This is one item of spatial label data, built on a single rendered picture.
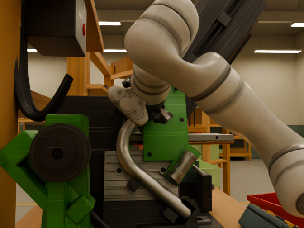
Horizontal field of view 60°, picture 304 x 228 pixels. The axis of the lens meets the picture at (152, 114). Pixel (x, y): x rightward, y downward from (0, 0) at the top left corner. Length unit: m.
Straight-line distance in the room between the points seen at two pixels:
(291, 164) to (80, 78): 1.21
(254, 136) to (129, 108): 0.21
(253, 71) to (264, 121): 10.23
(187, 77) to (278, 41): 11.00
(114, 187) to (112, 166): 0.05
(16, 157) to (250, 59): 10.45
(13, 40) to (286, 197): 0.54
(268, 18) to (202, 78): 8.66
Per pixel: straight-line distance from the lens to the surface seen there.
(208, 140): 0.82
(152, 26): 0.32
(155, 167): 0.67
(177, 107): 0.69
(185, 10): 0.34
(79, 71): 1.48
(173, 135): 0.67
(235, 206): 0.93
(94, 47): 1.21
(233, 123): 0.38
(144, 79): 0.41
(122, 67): 4.79
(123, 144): 0.61
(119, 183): 0.66
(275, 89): 10.85
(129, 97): 0.47
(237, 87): 0.36
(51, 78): 10.43
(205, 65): 0.34
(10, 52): 0.57
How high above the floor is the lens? 1.15
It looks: 3 degrees up
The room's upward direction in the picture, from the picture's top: straight up
